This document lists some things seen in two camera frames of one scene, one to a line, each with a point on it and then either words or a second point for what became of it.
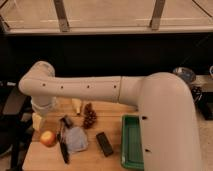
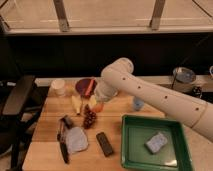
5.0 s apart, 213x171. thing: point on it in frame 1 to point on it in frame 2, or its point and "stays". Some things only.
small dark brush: (67, 121) stays
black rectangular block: (104, 143) stays
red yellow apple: (47, 138) to (98, 107)
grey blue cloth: (76, 139) stays
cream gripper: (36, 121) to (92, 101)
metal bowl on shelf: (186, 73) stays
